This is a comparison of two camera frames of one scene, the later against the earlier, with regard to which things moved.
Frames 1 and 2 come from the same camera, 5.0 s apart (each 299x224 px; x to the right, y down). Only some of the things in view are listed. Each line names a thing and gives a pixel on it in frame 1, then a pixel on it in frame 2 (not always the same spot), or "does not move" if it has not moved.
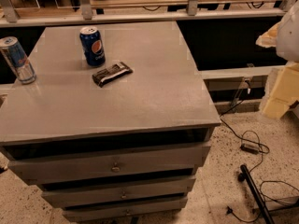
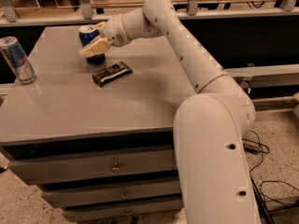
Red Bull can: [18, 59] does not move
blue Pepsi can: [92, 46] does not move
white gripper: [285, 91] -> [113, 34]
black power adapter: [250, 148] does not move
